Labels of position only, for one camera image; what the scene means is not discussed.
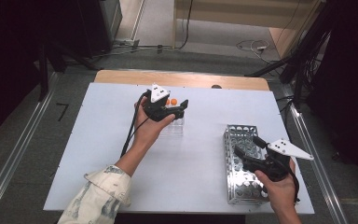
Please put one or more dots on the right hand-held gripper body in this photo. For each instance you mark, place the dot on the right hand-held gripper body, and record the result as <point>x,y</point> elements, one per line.
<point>276,165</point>

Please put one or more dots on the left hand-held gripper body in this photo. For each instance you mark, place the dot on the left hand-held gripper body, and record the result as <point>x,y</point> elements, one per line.
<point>157,109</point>

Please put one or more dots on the orange-capped test tube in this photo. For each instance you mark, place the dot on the orange-capped test tube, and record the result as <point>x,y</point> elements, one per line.
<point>167,102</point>
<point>174,101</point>

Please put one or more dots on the clear plastic test tube rack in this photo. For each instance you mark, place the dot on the clear plastic test tube rack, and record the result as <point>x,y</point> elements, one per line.
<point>175,129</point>

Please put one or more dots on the metal test tube rack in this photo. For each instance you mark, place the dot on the metal test tube rack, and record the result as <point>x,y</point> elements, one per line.
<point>242,189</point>

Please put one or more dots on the person's left hand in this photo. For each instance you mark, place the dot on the person's left hand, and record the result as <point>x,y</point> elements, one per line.
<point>149,130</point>

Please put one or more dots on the person's right hand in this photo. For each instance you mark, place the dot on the person's right hand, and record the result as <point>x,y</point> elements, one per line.
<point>281,193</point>

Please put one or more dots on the wooden table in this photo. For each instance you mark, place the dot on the wooden table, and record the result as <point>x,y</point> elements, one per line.
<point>199,79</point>

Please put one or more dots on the dark table grommet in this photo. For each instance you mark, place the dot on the dark table grommet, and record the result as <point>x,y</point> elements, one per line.
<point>216,86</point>

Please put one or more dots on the black tripod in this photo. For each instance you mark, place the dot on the black tripod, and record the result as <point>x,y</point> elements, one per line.
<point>299,87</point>

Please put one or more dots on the dark cabinet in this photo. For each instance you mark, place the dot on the dark cabinet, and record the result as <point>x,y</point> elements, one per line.
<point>99,25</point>

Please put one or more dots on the black curtain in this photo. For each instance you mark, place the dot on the black curtain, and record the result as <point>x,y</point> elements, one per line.
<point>354,77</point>
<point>6,62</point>

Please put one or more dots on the black metal stand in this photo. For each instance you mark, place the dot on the black metal stand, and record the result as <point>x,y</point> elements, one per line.
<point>43,77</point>

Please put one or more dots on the aluminium rail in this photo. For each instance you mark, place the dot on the aluminium rail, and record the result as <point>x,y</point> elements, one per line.
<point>18,146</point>
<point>303,130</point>

